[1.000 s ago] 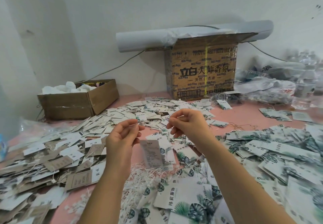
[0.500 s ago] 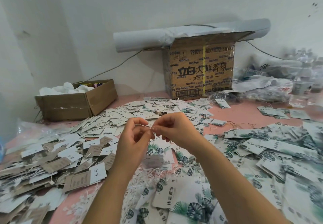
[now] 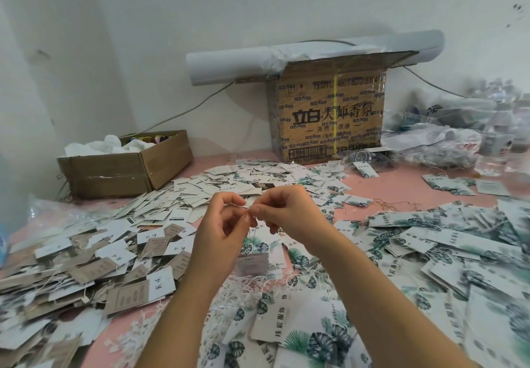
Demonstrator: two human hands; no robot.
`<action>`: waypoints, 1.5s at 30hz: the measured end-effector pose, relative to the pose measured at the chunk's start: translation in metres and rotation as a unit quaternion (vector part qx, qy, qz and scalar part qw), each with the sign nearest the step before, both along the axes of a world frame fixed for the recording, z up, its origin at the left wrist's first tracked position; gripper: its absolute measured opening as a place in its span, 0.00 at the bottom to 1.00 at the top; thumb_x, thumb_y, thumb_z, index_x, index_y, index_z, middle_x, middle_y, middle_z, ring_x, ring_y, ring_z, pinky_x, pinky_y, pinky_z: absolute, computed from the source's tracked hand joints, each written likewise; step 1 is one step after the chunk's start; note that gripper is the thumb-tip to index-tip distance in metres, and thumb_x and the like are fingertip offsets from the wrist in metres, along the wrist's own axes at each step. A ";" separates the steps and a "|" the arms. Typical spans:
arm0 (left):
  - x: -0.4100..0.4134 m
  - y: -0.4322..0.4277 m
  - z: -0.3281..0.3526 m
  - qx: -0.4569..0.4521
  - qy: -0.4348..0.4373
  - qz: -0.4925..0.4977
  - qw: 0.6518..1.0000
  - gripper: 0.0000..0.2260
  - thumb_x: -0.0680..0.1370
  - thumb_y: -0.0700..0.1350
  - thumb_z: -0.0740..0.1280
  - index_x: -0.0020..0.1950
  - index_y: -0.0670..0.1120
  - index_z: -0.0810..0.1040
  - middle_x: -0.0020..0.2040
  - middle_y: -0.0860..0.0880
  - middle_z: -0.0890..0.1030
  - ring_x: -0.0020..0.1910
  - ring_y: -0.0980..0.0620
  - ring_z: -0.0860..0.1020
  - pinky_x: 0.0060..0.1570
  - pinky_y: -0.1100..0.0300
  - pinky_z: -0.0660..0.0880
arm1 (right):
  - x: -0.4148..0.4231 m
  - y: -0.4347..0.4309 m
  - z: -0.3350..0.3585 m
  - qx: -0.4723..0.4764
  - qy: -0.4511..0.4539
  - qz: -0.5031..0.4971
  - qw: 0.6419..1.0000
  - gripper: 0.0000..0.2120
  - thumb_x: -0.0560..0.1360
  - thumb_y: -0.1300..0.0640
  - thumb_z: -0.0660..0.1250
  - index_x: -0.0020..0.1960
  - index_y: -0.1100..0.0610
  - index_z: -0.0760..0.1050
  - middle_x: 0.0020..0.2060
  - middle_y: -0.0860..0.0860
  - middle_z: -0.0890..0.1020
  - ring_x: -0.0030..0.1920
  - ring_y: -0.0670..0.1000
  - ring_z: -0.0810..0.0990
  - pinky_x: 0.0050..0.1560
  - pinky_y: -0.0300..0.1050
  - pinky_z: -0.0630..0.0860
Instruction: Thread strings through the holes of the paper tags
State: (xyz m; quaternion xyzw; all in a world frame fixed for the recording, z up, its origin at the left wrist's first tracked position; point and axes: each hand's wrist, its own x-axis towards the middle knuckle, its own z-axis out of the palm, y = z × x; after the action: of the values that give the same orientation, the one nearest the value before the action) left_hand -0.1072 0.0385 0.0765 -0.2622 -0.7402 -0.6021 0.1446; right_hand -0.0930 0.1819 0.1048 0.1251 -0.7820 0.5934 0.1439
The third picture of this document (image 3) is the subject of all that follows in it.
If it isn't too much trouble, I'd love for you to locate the person's right hand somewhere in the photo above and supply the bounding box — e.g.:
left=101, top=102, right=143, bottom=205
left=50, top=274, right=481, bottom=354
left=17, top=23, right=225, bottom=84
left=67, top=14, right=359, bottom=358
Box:
left=250, top=183, right=341, bottom=253

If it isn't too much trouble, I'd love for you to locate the person's left hand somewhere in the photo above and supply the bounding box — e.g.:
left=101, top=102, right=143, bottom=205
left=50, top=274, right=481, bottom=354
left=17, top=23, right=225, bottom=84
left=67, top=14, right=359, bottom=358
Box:
left=184, top=191, right=253, bottom=290

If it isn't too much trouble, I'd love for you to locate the single white leaf print tag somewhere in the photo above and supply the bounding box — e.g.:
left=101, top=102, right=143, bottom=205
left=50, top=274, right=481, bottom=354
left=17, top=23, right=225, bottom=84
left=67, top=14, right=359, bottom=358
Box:
left=236, top=251, right=271, bottom=278

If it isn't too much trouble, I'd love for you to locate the heap of small tags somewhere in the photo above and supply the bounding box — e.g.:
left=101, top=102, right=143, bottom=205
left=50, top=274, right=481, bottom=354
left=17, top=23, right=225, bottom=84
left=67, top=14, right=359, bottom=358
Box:
left=112, top=159, right=374, bottom=215

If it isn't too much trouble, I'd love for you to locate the pile of white strings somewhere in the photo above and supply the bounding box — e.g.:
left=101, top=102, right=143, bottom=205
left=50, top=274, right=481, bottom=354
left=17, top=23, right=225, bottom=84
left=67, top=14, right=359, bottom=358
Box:
left=112, top=281, right=283, bottom=368

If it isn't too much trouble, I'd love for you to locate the pile of brown white tags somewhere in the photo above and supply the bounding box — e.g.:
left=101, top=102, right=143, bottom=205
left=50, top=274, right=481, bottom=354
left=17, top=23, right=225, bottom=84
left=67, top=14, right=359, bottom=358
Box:
left=0, top=214, right=193, bottom=368

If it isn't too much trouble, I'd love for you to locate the pile of green leaf tags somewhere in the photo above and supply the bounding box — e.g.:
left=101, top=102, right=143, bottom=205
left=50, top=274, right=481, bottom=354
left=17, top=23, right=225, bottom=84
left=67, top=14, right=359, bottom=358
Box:
left=203, top=199, right=530, bottom=368

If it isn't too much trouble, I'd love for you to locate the person's right forearm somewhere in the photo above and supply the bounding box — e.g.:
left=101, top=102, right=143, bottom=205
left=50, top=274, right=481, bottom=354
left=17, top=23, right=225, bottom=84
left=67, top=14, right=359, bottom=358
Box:
left=308, top=235, right=481, bottom=368

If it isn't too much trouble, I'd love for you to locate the person's left forearm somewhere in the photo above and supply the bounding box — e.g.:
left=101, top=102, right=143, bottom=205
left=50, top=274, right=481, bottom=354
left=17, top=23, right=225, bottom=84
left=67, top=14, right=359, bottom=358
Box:
left=135, top=276, right=226, bottom=368

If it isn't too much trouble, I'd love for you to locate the large printed cardboard box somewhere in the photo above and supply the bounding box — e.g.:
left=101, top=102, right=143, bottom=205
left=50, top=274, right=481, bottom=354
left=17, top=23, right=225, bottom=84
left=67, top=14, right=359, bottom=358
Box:
left=267, top=50, right=419, bottom=165

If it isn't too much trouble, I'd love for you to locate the small open cardboard box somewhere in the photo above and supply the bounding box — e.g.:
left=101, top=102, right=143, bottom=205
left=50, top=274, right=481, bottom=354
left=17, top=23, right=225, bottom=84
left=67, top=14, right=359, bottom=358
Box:
left=57, top=129, right=194, bottom=199

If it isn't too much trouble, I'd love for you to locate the white crumpled material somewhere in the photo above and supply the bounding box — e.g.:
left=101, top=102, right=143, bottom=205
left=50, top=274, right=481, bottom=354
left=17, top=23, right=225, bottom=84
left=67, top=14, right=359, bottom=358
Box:
left=63, top=134, right=157, bottom=156

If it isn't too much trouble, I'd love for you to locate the white roll in plastic wrap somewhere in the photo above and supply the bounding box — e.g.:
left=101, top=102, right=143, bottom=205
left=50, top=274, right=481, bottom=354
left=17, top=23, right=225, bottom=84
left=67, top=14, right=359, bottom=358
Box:
left=186, top=30, right=446, bottom=87

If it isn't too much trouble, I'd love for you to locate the clear plastic bag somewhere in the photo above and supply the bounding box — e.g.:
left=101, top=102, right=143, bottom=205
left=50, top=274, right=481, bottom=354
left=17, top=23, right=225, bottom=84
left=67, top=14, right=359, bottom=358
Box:
left=25, top=198, right=92, bottom=234

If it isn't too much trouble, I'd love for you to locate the heap of clear plastic bags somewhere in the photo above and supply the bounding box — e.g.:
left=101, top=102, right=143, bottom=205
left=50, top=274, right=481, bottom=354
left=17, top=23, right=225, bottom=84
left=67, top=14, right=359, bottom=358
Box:
left=383, top=80, right=530, bottom=178

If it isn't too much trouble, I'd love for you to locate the black cable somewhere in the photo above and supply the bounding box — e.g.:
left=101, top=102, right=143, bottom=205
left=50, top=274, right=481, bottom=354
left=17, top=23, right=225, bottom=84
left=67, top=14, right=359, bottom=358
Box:
left=132, top=82, right=235, bottom=138

